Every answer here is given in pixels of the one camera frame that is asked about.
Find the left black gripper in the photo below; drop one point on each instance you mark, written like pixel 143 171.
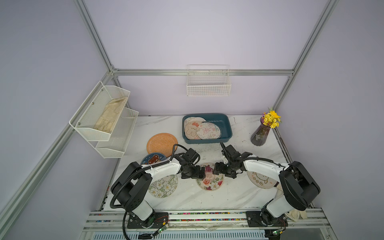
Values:
pixel 196 175

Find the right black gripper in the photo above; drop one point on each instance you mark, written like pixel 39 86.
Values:
pixel 222 169

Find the beige puppy round coaster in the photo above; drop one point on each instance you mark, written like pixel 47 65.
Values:
pixel 262 181

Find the red rose round coaster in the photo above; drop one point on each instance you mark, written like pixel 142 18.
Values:
pixel 211 182

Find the teal plastic storage box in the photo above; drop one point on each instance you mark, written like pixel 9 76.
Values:
pixel 221 120

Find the white pink butterfly coaster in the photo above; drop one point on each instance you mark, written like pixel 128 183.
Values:
pixel 209 131

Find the pink bunny bow coaster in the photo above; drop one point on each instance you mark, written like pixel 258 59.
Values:
pixel 191 128

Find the green white flower bunny coaster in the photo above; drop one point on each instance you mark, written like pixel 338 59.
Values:
pixel 164 187

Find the pink kitty round coaster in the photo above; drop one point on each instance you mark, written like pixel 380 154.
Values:
pixel 198 119

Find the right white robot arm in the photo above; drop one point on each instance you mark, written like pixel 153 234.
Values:
pixel 298 186

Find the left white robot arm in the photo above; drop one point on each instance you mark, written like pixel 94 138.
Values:
pixel 131 187

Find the orange woven round coaster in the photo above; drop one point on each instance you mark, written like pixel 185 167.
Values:
pixel 162 143

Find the blue denim bear coaster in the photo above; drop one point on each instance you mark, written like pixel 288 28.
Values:
pixel 153 158

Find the yellow flower bunch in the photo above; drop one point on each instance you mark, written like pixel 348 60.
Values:
pixel 271 119

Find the cream work gloves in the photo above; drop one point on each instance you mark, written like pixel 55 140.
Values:
pixel 295 215

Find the beige cloth in shelf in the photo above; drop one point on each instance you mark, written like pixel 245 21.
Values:
pixel 110 115

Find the white mesh two-tier shelf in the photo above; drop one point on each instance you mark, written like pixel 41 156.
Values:
pixel 109 146

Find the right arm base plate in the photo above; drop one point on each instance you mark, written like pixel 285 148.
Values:
pixel 263 218

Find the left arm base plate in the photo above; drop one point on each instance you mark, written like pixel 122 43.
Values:
pixel 154 221

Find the white wire wall basket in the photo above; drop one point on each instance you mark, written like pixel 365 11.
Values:
pixel 208 81

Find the aluminium mounting rail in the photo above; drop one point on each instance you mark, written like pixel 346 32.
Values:
pixel 206 220

